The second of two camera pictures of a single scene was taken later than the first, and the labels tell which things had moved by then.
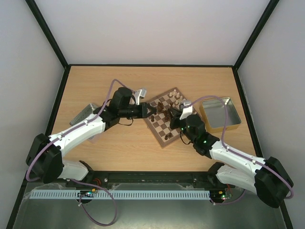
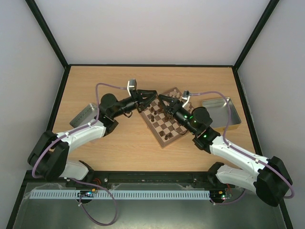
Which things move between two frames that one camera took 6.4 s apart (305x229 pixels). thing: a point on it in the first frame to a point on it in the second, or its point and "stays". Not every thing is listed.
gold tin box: x=213 y=114 stays
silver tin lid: x=86 y=112 stays
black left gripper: x=143 y=110 to x=145 y=102
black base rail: x=205 y=179 stays
